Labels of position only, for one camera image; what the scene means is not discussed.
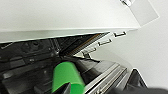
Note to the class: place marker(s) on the green plastic cup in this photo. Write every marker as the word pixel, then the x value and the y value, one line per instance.
pixel 66 75

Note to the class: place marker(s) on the white upper kitchen cabinet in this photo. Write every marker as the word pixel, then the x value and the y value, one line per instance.
pixel 141 10

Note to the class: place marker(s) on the stainless steel dishwasher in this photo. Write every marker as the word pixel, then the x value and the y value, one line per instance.
pixel 30 56

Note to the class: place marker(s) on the white drawer cabinet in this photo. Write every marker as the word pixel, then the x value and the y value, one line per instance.
pixel 106 41

